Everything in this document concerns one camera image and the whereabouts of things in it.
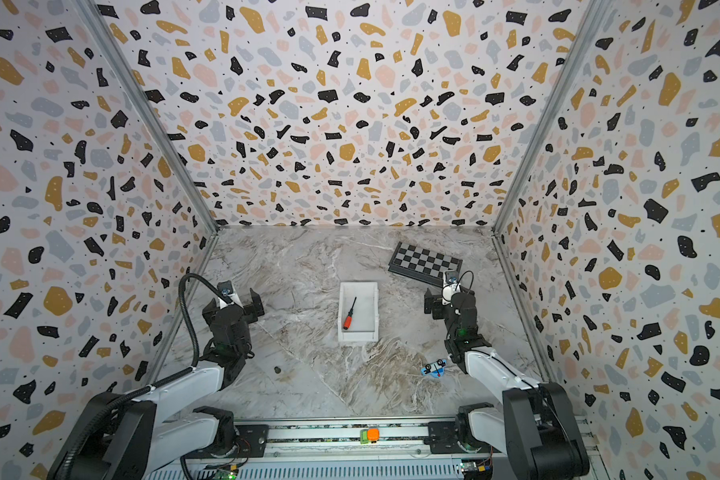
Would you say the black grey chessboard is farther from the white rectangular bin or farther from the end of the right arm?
the end of the right arm

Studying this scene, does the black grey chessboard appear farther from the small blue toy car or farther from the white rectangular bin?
the small blue toy car

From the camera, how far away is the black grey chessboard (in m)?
1.08

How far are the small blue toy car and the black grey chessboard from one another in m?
0.29

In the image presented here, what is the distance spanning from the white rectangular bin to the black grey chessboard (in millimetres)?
136

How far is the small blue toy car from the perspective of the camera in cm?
86

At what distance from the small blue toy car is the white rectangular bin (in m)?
0.17

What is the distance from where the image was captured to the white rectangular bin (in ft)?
2.95

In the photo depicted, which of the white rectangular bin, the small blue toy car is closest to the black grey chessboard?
the white rectangular bin
